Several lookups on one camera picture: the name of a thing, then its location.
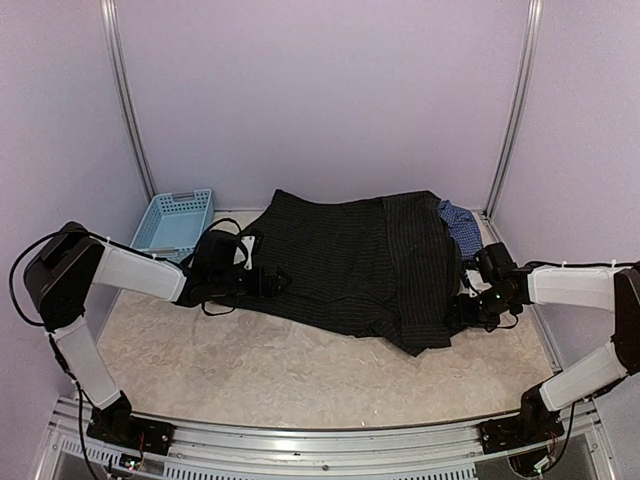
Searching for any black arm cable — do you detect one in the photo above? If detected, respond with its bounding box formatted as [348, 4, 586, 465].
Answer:
[8, 217, 261, 476]
[457, 259, 626, 471]

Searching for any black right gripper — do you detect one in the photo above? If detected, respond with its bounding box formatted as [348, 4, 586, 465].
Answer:
[444, 286, 517, 329]

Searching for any left aluminium corner post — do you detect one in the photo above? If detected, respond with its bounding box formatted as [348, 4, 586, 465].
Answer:
[99, 0, 157, 201]

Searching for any black pinstriped long sleeve shirt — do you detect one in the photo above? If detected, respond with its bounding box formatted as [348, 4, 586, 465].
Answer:
[237, 190, 461, 356]

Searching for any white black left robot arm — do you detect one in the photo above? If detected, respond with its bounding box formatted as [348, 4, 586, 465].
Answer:
[15, 222, 292, 446]

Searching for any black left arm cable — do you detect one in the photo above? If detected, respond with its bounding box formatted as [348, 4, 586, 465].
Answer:
[8, 217, 261, 476]

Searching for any light blue plastic basket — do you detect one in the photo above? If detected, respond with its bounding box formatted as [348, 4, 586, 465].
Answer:
[130, 189, 214, 262]

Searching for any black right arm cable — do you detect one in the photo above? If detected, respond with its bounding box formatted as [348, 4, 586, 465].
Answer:
[457, 259, 626, 471]

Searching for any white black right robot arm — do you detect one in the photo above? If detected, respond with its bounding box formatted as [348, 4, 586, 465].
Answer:
[445, 243, 639, 453]

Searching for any right aluminium corner post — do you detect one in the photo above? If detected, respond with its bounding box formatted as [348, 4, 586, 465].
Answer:
[483, 0, 543, 222]

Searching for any aluminium front rail frame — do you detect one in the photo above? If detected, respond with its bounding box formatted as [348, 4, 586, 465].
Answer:
[34, 394, 621, 480]

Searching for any aluminium corner post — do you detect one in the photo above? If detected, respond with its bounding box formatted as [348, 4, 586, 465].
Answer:
[99, 0, 157, 201]
[483, 0, 543, 222]

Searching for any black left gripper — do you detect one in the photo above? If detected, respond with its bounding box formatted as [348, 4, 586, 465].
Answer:
[212, 265, 293, 298]

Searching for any blue checked folded shirt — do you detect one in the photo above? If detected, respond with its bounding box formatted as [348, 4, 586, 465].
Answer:
[438, 200, 483, 262]

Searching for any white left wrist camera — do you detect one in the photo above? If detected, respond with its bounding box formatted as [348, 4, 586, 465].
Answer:
[239, 234, 263, 271]

